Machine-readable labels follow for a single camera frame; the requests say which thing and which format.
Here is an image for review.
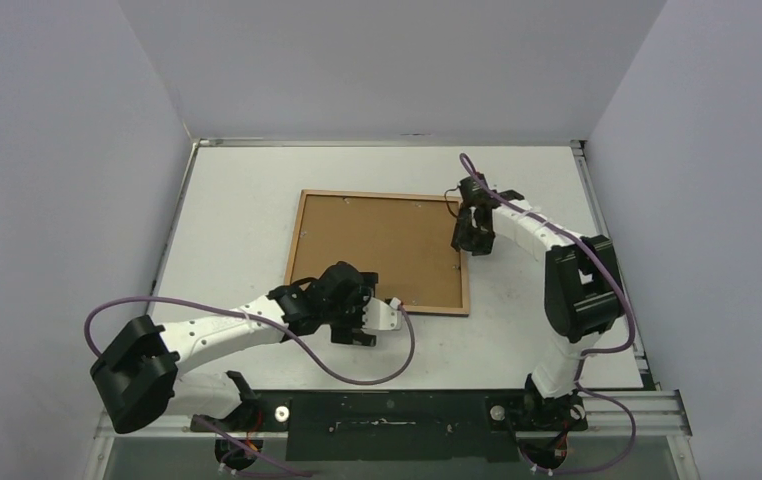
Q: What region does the blue wooden picture frame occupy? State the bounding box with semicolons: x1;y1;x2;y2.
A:
283;189;472;317

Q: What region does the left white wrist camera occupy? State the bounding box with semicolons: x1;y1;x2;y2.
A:
362;297;403;331

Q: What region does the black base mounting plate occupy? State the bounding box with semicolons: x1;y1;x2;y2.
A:
190;389;588;462

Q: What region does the aluminium front rail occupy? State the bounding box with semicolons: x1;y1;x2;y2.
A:
94;390;692;440

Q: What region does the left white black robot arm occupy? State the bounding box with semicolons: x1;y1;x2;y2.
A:
90;262;401;434

